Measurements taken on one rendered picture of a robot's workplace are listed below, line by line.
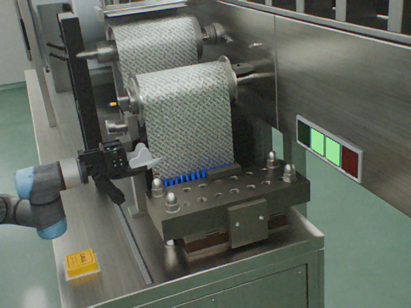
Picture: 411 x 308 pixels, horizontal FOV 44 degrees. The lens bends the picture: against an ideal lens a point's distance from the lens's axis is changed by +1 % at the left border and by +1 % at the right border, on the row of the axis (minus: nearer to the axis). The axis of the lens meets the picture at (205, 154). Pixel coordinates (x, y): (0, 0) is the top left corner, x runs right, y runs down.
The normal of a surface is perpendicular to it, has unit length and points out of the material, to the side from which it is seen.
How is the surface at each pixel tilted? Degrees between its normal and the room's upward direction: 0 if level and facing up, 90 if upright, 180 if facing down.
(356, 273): 0
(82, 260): 0
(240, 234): 90
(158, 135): 90
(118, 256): 0
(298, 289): 90
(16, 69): 90
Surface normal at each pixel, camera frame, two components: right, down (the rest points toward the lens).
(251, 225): 0.34, 0.36
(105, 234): -0.09, -0.91
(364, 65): -0.94, 0.22
